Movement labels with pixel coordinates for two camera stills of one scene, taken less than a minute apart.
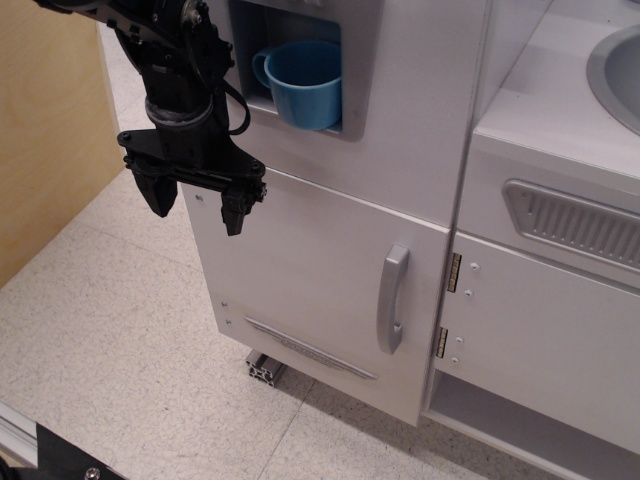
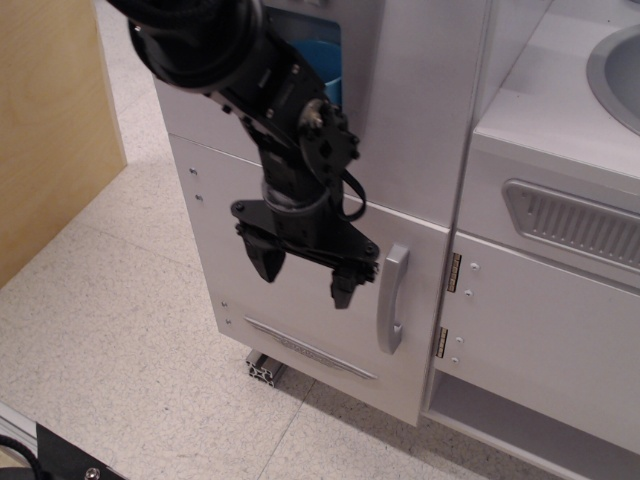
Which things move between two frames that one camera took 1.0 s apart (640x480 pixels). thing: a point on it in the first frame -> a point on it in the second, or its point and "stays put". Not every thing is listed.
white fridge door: [332, 288] stays put
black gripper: [204, 154] -> [322, 232]
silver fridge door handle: [388, 329] stays put
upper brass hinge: [454, 272] stays put
